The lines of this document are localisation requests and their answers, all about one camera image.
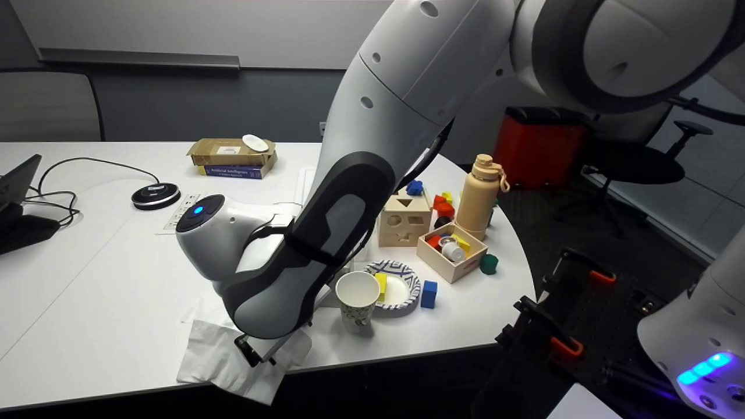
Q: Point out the yellow notched toy block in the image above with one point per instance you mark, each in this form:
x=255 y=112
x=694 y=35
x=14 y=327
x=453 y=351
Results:
x=448 y=196

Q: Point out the white power strip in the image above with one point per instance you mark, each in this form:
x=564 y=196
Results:
x=176 y=223

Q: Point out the white ceramic cup bowl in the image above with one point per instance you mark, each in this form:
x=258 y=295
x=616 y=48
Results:
x=356 y=291

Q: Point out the black laptop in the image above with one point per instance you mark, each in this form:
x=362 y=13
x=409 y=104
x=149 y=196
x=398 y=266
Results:
x=18 y=188

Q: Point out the brown cardboard box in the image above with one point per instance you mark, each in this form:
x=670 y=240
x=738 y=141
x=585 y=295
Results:
x=224 y=153

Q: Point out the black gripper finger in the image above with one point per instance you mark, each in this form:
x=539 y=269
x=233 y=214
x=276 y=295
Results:
x=247 y=351

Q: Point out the yellow rectangular block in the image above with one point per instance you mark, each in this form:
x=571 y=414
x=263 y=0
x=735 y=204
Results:
x=380 y=285

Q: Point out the black stand orange clamps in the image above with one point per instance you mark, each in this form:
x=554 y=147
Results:
x=537 y=341

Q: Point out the red bin black lid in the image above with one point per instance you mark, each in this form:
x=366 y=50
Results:
x=539 y=153

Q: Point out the black round speaker puck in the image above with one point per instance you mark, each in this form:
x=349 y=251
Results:
x=155 y=196

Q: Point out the green toy block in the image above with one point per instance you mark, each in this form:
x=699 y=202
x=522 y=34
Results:
x=488 y=265

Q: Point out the blue rectangular block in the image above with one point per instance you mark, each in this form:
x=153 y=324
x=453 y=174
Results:
x=430 y=295

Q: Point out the wooden shape sorter box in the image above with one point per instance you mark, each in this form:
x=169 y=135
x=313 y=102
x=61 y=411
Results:
x=404 y=224

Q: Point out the white toy cylinder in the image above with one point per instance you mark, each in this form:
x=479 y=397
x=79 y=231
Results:
x=451 y=251

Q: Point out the orange toy block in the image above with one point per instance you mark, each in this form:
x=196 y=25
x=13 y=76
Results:
x=432 y=240

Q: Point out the blue white patterned plate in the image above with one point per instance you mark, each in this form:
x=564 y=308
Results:
x=401 y=295

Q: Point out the white paper sheet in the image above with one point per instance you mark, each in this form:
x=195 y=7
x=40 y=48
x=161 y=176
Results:
x=583 y=404

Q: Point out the blue toy block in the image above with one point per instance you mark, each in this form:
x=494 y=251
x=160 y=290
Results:
x=416 y=190

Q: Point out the red toy block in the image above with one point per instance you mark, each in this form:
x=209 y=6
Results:
x=444 y=210

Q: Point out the black mesh office chair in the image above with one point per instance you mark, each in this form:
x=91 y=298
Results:
x=636 y=164

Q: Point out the beige water bottle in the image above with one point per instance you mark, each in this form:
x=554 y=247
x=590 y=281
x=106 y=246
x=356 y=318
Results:
x=479 y=202

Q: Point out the small wooden tray box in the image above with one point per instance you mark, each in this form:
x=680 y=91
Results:
x=454 y=269

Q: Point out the blue book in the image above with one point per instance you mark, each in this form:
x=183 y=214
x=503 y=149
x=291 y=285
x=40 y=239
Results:
x=233 y=170

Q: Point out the white tape roll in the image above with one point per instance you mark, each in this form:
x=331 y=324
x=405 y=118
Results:
x=255 y=143

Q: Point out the white wall whiteboard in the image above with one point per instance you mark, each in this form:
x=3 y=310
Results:
x=195 y=26

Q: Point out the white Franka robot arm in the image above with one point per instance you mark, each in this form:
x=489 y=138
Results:
x=466 y=62

